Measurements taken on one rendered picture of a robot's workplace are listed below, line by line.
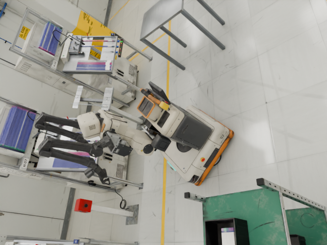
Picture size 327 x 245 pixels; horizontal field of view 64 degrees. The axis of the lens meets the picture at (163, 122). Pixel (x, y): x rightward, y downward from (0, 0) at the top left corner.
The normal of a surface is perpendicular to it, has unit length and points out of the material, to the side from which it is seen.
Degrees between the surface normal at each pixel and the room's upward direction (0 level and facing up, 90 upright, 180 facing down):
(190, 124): 90
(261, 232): 0
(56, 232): 90
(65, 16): 90
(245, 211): 0
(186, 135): 90
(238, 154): 0
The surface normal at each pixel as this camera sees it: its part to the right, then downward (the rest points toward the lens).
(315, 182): -0.72, -0.35
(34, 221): 0.69, -0.32
